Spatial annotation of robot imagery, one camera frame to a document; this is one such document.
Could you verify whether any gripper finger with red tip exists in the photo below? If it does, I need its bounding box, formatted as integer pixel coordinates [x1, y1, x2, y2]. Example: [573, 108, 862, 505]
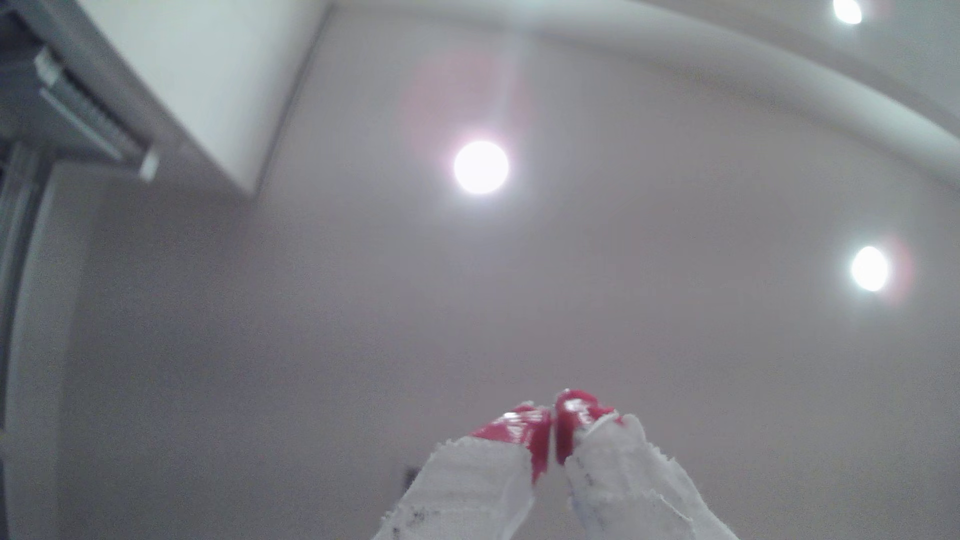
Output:
[372, 405, 555, 540]
[555, 387, 740, 540]

